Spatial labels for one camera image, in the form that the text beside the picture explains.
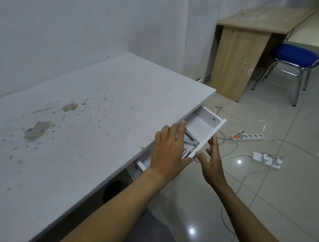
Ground person's left hand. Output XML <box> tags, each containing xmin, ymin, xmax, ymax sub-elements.
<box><xmin>147</xmin><ymin>121</ymin><xmax>194</xmax><ymax>181</ymax></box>

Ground person's right hand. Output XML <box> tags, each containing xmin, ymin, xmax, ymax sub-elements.
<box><xmin>196</xmin><ymin>135</ymin><xmax>228</xmax><ymax>191</ymax></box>

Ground white desk drawer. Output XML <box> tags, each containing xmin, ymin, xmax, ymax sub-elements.
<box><xmin>174</xmin><ymin>104</ymin><xmax>227</xmax><ymax>160</ymax></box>

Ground person's left forearm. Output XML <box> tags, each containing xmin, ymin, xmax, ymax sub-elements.
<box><xmin>61</xmin><ymin>168</ymin><xmax>172</xmax><ymax>242</ymax></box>

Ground person's right forearm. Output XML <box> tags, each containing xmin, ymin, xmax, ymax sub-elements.
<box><xmin>213</xmin><ymin>183</ymin><xmax>280</xmax><ymax>242</ymax></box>

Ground white power strip with adapters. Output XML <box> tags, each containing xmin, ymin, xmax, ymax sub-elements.
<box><xmin>251</xmin><ymin>151</ymin><xmax>283</xmax><ymax>171</ymax></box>

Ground light wooden desk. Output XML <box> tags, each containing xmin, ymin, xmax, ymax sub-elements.
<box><xmin>209</xmin><ymin>5</ymin><xmax>319</xmax><ymax>103</ymax></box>

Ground white desk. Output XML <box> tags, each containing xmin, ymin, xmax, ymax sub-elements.
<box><xmin>0</xmin><ymin>52</ymin><xmax>217</xmax><ymax>242</ymax></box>

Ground blue padded metal chair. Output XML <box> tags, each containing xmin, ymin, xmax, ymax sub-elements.
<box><xmin>251</xmin><ymin>43</ymin><xmax>319</xmax><ymax>107</ymax></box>

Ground silver metal bracket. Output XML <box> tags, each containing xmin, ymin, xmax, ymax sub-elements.
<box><xmin>184</xmin><ymin>130</ymin><xmax>200</xmax><ymax>150</ymax></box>
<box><xmin>180</xmin><ymin>148</ymin><xmax>195</xmax><ymax>159</ymax></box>

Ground white power strip cable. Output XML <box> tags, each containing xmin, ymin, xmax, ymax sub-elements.
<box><xmin>219</xmin><ymin>138</ymin><xmax>253</xmax><ymax>161</ymax></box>

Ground long white cable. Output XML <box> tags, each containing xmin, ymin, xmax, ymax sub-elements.
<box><xmin>220</xmin><ymin>167</ymin><xmax>271</xmax><ymax>236</ymax></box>

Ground white power strip red switch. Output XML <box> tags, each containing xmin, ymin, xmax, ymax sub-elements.
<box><xmin>230</xmin><ymin>133</ymin><xmax>265</xmax><ymax>142</ymax></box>

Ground coiled white cable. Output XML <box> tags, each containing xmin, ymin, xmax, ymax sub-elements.
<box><xmin>203</xmin><ymin>93</ymin><xmax>250</xmax><ymax>123</ymax></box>

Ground thin white cable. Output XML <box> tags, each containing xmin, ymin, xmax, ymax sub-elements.
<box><xmin>270</xmin><ymin>139</ymin><xmax>319</xmax><ymax>160</ymax></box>

